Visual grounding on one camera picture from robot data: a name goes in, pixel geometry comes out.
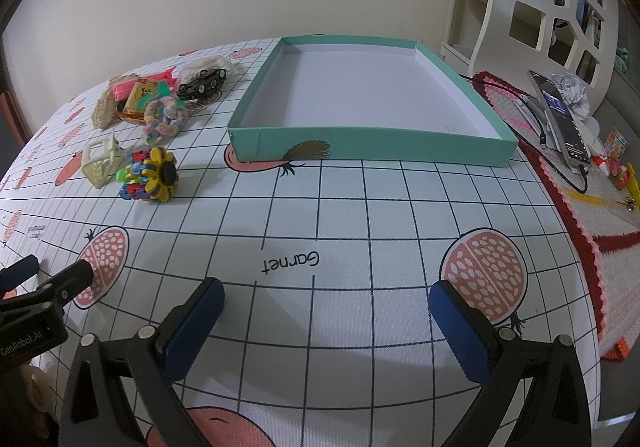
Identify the pastel chain toy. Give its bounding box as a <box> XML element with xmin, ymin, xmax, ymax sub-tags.
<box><xmin>142</xmin><ymin>96</ymin><xmax>190</xmax><ymax>144</ymax></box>

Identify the black toy car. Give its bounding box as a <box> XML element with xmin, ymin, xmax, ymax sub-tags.
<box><xmin>176</xmin><ymin>67</ymin><xmax>228</xmax><ymax>101</ymax></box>

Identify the smartphone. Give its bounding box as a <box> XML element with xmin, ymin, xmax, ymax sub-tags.
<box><xmin>528</xmin><ymin>69</ymin><xmax>593</xmax><ymax>165</ymax></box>

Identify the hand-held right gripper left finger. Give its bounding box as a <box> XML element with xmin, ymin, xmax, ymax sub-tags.
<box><xmin>59</xmin><ymin>277</ymin><xmax>226</xmax><ymax>447</ymax></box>

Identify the white round object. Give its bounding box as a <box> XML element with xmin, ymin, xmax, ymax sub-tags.
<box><xmin>582</xmin><ymin>114</ymin><xmax>603</xmax><ymax>148</ymax></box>

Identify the red white crochet blanket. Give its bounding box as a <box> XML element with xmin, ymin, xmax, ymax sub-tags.
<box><xmin>470</xmin><ymin>71</ymin><xmax>640</xmax><ymax>362</ymax></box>

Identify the yellow snack packet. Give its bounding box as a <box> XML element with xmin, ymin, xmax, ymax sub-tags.
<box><xmin>117</xmin><ymin>79</ymin><xmax>163</xmax><ymax>122</ymax></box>

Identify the puzzle cube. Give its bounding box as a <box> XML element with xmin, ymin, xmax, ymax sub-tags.
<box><xmin>602</xmin><ymin>127</ymin><xmax>633</xmax><ymax>160</ymax></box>

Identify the black cable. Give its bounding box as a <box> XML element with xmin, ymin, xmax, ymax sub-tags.
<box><xmin>457</xmin><ymin>74</ymin><xmax>591</xmax><ymax>195</ymax></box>

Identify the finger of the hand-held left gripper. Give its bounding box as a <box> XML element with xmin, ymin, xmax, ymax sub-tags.
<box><xmin>0</xmin><ymin>254</ymin><xmax>40</xmax><ymax>295</ymax></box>
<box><xmin>30</xmin><ymin>259</ymin><xmax>96</xmax><ymax>310</ymax></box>

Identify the crumpled white paper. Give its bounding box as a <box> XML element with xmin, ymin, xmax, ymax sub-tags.
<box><xmin>550</xmin><ymin>73</ymin><xmax>592</xmax><ymax>118</ymax></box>

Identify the bag of cotton swabs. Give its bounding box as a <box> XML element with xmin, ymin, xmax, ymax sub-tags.
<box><xmin>177</xmin><ymin>55</ymin><xmax>242</xmax><ymax>82</ymax></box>

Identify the green plastic toy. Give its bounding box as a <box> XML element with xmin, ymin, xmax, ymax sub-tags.
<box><xmin>140</xmin><ymin>84</ymin><xmax>171</xmax><ymax>110</ymax></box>

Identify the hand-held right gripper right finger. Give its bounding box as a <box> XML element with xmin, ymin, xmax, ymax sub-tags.
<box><xmin>429</xmin><ymin>279</ymin><xmax>601</xmax><ymax>447</ymax></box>

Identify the grid fruit print tablecloth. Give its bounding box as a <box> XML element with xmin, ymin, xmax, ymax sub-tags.
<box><xmin>0</xmin><ymin>36</ymin><xmax>606</xmax><ymax>447</ymax></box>

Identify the pink hair roller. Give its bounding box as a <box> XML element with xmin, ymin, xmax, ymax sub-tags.
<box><xmin>112</xmin><ymin>68</ymin><xmax>177</xmax><ymax>100</ymax></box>

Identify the beige lace scrunchie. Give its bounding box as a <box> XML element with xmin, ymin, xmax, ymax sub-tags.
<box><xmin>91</xmin><ymin>77</ymin><xmax>138</xmax><ymax>130</ymax></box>

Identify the colourful chain fidget toy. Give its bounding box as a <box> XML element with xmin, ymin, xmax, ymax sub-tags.
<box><xmin>116</xmin><ymin>146</ymin><xmax>180</xmax><ymax>204</ymax></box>

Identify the teal cardboard box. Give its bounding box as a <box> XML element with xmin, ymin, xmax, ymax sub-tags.
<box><xmin>227</xmin><ymin>36</ymin><xmax>519</xmax><ymax>168</ymax></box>

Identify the cream hair claw clip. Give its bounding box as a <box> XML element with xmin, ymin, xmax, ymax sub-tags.
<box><xmin>82</xmin><ymin>132</ymin><xmax>126</xmax><ymax>191</ymax></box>

